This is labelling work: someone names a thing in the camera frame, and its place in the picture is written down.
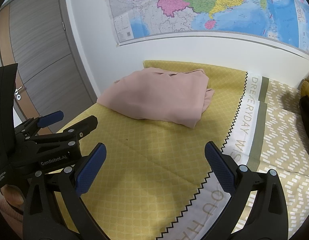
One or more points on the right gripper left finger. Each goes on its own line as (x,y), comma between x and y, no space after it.
(42,218)

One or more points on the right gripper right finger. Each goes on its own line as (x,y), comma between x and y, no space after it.
(268,218)

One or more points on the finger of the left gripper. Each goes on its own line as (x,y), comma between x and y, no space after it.
(32,126)
(76,131)

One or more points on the pink coat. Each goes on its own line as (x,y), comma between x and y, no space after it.
(161,95)

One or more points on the person's left hand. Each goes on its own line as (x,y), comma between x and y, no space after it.
(13,196)

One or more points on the patterned yellow bed sheet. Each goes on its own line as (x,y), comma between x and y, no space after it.
(156,183)

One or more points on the grey wooden door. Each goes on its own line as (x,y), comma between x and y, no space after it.
(38,37)

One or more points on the mustard yellow garment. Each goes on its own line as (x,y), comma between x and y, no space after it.
(304,91)

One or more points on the silver door handle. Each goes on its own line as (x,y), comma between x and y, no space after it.
(18,92)

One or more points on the colourful wall map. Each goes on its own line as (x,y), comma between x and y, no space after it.
(286,21)

